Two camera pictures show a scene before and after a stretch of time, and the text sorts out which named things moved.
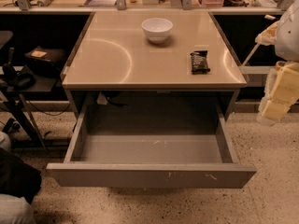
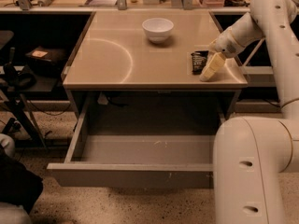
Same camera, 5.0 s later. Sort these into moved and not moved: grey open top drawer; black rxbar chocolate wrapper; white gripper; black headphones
Moved: white gripper
Not moved: black headphones; black rxbar chocolate wrapper; grey open top drawer
